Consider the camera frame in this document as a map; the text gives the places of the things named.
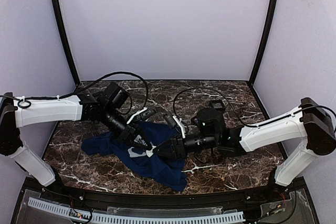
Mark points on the black front rail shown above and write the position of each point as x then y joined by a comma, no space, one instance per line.
241,199

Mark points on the navy blue t-shirt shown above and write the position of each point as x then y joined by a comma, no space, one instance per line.
167,172

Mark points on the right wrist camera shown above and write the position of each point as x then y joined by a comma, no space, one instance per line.
175,123

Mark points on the right black frame post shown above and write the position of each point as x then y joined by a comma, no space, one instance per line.
263,41

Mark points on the black square tray far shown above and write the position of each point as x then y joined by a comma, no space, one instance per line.
217,105

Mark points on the left black frame post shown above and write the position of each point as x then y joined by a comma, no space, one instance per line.
65,42

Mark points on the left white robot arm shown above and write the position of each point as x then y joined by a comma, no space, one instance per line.
17,112

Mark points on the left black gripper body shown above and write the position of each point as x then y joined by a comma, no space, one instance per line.
128,134

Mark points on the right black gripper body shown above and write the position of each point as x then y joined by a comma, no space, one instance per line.
177,147

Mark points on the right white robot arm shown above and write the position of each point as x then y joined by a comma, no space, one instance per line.
309,122

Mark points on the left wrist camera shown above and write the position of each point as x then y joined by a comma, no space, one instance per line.
143,115

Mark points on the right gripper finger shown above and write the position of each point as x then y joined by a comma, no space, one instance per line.
164,147
164,154

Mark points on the white slotted cable duct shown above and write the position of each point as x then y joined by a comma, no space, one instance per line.
132,215

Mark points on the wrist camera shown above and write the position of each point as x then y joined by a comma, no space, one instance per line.
175,123
143,115

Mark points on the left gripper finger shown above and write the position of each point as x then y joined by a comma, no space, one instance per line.
143,140
137,149

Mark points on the black frame post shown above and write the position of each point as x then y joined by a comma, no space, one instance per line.
263,41
65,42

